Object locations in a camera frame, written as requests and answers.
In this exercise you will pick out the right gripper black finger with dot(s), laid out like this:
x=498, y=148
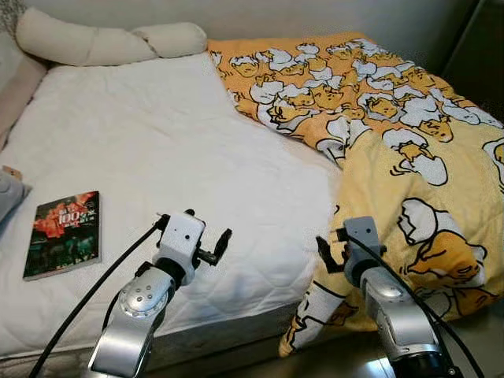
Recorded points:
x=324, y=253

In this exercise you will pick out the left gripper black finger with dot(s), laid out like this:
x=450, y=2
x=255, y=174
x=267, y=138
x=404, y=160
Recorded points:
x=189, y=213
x=224, y=239

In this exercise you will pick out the dark red green book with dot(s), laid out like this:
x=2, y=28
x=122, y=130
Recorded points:
x=63, y=236

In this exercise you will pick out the grey Little Bear pillow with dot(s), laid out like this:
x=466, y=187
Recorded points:
x=9, y=197

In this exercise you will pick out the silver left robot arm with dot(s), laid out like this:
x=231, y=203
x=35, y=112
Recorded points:
x=134, y=315

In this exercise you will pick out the white quilted mattress pad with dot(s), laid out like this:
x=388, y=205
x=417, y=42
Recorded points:
x=157, y=142

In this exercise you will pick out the grey bed base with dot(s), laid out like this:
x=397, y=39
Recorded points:
x=236, y=339

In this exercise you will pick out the yellow cartoon egg blanket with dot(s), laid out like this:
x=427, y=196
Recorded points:
x=378, y=157

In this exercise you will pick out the cream long bolster pillow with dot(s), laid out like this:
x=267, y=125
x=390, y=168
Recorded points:
x=87, y=43

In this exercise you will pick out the grey sliding door wardrobe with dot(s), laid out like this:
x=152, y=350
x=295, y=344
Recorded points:
x=480, y=55

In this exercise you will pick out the printed white headboard cushion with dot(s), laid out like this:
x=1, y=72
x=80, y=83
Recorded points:
x=8, y=20

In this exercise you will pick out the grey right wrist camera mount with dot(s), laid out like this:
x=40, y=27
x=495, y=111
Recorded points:
x=364, y=236

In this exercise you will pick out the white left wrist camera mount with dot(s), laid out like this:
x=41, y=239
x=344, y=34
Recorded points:
x=181, y=240

